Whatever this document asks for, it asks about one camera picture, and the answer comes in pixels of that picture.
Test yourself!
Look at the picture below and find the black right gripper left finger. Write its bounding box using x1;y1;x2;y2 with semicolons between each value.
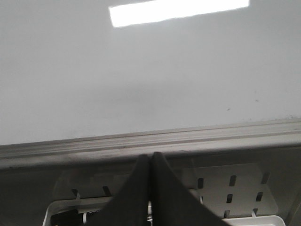
91;155;150;226

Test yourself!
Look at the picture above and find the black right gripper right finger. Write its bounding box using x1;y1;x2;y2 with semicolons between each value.
150;152;227;226

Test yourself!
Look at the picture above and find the white plastic marker basket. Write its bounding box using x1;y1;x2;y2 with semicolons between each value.
43;197;285;226

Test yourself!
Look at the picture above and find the grey aluminium whiteboard tray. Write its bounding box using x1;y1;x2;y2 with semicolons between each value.
0;119;301;170

